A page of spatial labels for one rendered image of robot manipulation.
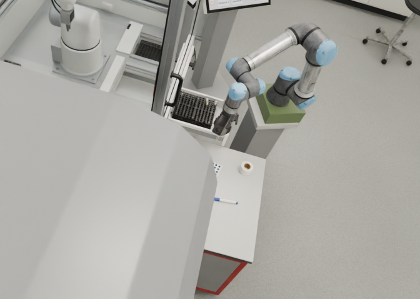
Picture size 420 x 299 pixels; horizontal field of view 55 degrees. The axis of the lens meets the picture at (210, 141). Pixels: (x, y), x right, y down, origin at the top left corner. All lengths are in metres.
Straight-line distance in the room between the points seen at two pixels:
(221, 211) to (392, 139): 2.37
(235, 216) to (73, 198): 1.31
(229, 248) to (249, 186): 0.38
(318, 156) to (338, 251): 0.82
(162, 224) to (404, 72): 4.20
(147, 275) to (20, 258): 0.25
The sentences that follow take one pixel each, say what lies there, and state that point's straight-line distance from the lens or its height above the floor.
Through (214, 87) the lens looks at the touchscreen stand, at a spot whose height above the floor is 0.04.
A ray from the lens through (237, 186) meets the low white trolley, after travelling 2.19.
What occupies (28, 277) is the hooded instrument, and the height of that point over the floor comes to 1.78.
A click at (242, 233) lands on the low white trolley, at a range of 2.08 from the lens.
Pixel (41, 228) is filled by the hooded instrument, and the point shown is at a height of 1.78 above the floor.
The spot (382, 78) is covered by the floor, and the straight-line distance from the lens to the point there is 4.65.
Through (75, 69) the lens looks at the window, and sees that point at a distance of 1.61.
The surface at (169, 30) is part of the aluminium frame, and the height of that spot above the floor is 1.76.
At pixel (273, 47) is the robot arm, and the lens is 1.98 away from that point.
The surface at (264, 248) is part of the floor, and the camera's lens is 2.95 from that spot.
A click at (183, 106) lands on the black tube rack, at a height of 0.90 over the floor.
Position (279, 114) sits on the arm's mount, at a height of 0.85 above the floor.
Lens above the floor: 2.59
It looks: 53 degrees down
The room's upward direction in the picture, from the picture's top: 21 degrees clockwise
